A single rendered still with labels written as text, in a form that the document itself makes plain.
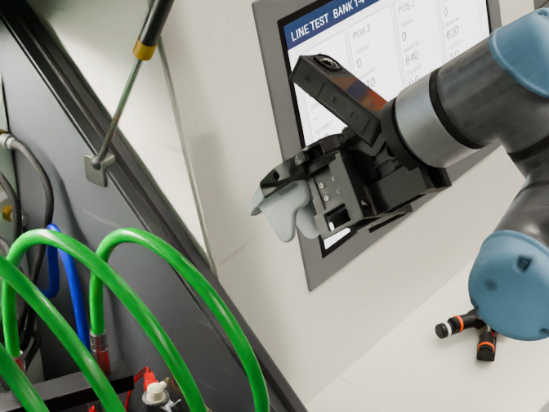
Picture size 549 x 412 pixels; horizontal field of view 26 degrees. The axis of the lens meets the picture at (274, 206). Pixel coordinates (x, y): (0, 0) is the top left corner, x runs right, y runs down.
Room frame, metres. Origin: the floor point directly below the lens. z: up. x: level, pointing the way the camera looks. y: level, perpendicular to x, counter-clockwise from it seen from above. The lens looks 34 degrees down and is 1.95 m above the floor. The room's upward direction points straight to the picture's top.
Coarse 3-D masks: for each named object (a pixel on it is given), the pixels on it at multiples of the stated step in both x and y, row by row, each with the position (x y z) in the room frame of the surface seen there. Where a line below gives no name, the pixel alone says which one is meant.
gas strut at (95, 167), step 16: (160, 0) 0.99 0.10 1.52; (160, 16) 0.99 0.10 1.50; (144, 32) 1.00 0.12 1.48; (160, 32) 1.00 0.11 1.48; (144, 48) 1.00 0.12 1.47; (128, 80) 1.02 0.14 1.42; (128, 96) 1.03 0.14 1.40; (112, 128) 1.04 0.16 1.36; (96, 160) 1.05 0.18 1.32; (112, 160) 1.06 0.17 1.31; (96, 176) 1.05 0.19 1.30
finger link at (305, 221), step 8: (304, 208) 0.93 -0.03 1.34; (312, 208) 0.92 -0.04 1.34; (296, 216) 0.93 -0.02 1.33; (304, 216) 0.92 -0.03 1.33; (312, 216) 0.92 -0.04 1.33; (296, 224) 0.93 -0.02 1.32; (304, 224) 0.92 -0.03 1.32; (312, 224) 0.92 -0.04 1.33; (304, 232) 0.92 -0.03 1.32; (312, 232) 0.91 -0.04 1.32
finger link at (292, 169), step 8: (304, 152) 0.89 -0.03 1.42; (312, 152) 0.89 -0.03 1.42; (320, 152) 0.89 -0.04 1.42; (288, 160) 0.89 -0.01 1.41; (296, 160) 0.89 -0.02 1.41; (304, 160) 0.88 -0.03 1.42; (280, 168) 0.89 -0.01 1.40; (288, 168) 0.89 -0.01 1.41; (296, 168) 0.89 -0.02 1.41; (304, 168) 0.89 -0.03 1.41; (272, 176) 0.90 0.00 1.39; (280, 176) 0.89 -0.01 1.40; (288, 176) 0.88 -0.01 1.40; (296, 176) 0.89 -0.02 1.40; (304, 176) 0.89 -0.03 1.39; (264, 184) 0.91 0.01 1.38; (272, 184) 0.90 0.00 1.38; (280, 184) 0.90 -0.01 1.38; (264, 192) 0.91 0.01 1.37; (272, 192) 0.90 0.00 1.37
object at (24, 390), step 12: (0, 348) 0.67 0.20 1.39; (0, 360) 0.66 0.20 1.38; (12, 360) 0.66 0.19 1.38; (0, 372) 0.66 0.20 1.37; (12, 372) 0.66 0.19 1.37; (12, 384) 0.65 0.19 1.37; (24, 384) 0.65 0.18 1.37; (24, 396) 0.64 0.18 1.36; (36, 396) 0.65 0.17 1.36; (36, 408) 0.64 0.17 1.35
